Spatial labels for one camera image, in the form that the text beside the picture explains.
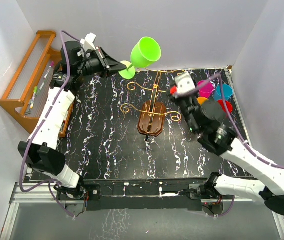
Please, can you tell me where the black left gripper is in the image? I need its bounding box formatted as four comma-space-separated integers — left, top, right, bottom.
77, 46, 127, 79

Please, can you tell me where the orange plastic wine glass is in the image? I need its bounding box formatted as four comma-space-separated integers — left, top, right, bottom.
197, 97, 208, 105

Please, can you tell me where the red plastic wine glass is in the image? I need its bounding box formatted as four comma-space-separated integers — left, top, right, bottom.
217, 99, 233, 113

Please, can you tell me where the magenta plastic wine glass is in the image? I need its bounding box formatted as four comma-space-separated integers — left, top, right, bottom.
197, 80, 214, 99

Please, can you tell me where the blue plastic wine glass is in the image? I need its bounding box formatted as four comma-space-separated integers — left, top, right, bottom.
213, 84, 233, 101

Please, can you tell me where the green plastic wine glass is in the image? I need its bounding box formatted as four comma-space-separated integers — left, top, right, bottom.
119, 36, 161, 80

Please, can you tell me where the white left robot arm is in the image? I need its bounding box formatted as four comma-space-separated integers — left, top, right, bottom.
18, 40, 127, 200

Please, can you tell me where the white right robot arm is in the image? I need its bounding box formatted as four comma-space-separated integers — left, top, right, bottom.
167, 93, 284, 216

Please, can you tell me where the orange wooden shelf rack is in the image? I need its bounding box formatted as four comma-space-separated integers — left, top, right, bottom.
0, 30, 61, 134

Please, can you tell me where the purple capped marker pen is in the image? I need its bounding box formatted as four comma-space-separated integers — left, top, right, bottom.
43, 61, 54, 80

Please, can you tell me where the green capped marker pen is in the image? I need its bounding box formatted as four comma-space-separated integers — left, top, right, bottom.
30, 83, 44, 109

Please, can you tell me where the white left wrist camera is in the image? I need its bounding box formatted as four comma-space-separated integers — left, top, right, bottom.
80, 32, 96, 54

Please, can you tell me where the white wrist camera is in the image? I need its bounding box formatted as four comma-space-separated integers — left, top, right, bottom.
169, 72, 196, 98
80, 32, 96, 54

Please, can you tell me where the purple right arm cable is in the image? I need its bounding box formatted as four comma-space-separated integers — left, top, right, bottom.
176, 72, 284, 221

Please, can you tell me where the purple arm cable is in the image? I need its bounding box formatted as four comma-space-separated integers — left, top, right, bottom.
18, 30, 87, 220
176, 72, 284, 221

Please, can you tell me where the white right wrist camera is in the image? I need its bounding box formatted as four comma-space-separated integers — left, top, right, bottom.
169, 72, 196, 98

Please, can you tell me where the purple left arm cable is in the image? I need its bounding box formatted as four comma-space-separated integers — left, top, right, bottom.
18, 30, 87, 220

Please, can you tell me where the gold wire wine glass rack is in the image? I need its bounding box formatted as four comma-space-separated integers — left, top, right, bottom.
120, 71, 182, 141

